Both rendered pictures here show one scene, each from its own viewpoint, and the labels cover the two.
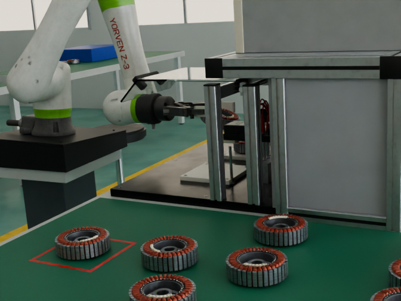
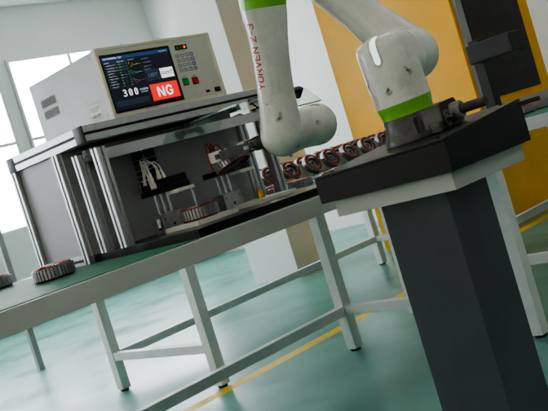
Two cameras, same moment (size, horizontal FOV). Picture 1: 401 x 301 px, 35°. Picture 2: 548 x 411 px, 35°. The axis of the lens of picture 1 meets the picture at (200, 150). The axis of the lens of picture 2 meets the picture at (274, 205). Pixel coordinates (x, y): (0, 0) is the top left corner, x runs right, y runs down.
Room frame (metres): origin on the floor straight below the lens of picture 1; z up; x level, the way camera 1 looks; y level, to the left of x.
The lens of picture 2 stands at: (4.16, 0.74, 0.87)
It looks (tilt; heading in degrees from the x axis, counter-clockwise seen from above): 3 degrees down; 197
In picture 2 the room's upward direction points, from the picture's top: 17 degrees counter-clockwise
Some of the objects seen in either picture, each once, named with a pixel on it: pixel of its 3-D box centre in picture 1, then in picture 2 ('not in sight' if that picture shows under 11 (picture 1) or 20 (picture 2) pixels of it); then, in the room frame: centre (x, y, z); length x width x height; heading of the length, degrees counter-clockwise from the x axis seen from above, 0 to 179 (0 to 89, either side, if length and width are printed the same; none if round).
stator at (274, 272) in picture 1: (256, 266); (298, 184); (1.07, -0.09, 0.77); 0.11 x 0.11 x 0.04
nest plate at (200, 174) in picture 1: (216, 172); (262, 199); (1.69, -0.04, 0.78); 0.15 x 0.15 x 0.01; 61
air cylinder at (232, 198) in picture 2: (264, 169); (228, 201); (1.62, -0.17, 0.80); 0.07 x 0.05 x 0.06; 151
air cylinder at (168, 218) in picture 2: not in sight; (169, 221); (1.83, -0.28, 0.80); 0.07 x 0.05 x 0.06; 151
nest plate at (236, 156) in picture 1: (251, 152); (201, 220); (1.90, -0.16, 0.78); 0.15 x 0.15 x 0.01; 61
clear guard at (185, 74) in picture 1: (198, 84); (254, 111); (1.61, -0.01, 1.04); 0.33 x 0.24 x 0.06; 61
